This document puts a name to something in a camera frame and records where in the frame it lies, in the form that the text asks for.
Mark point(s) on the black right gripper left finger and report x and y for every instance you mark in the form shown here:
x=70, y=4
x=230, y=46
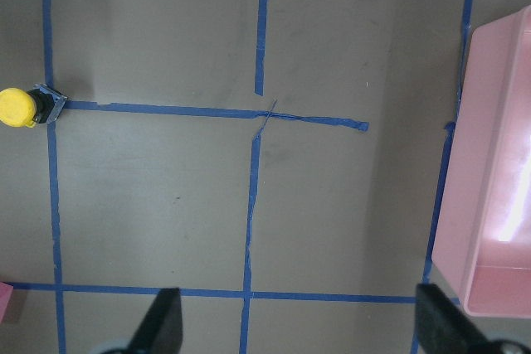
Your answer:
x=161, y=330

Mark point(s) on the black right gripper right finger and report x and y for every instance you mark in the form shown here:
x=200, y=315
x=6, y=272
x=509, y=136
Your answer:
x=441, y=328

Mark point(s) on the yellow push button switch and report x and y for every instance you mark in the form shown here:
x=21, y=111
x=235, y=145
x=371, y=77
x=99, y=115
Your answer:
x=27, y=108

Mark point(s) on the pink plastic bin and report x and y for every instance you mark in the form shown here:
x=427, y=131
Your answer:
x=482, y=244

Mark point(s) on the pink foam cube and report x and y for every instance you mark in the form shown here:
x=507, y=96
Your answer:
x=5, y=296

